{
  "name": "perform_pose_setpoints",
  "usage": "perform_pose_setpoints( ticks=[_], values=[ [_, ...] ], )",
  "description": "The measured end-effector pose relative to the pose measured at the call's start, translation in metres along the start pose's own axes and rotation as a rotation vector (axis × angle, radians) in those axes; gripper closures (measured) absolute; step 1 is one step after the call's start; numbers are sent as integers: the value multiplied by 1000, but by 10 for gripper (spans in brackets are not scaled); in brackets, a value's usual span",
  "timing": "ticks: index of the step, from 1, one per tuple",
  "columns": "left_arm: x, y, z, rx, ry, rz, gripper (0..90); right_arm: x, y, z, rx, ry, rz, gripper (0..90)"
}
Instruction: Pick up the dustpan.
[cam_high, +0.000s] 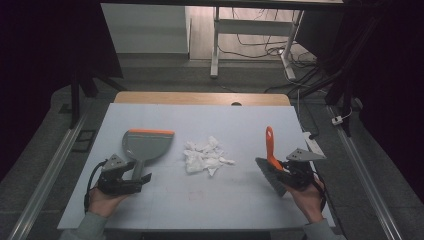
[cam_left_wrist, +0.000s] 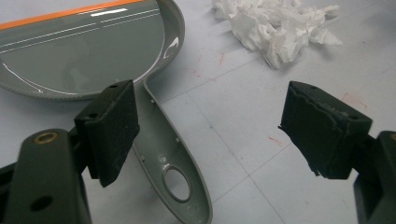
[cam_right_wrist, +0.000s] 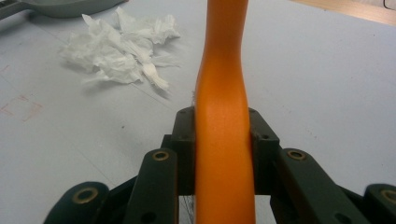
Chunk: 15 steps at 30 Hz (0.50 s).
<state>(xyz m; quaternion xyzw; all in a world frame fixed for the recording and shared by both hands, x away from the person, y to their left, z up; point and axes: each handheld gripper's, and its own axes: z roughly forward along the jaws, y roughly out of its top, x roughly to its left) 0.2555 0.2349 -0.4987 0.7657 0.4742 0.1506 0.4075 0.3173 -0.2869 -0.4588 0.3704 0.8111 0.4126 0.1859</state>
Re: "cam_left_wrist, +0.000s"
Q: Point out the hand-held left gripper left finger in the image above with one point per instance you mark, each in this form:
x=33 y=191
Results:
x=109 y=130

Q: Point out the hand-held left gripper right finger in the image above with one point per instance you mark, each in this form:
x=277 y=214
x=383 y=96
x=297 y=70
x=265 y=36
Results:
x=320 y=133

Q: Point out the grey dustpan with orange edge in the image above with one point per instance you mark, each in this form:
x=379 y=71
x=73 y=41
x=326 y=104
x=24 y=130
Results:
x=77 y=46

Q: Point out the white tissue paper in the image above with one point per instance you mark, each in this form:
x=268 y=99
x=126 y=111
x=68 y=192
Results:
x=274 y=28

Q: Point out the white table cover board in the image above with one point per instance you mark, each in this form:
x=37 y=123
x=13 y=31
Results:
x=249 y=140

